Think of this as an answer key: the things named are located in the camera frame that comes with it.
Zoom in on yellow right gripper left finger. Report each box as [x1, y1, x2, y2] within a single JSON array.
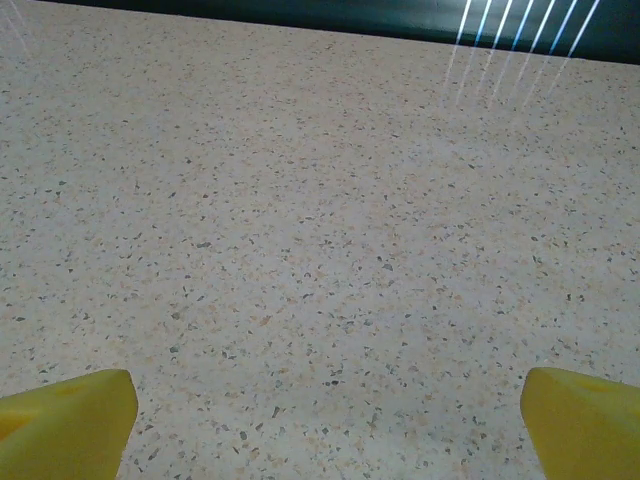
[[0, 368, 139, 480]]

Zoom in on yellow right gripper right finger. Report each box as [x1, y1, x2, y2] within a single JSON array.
[[519, 366, 640, 480]]

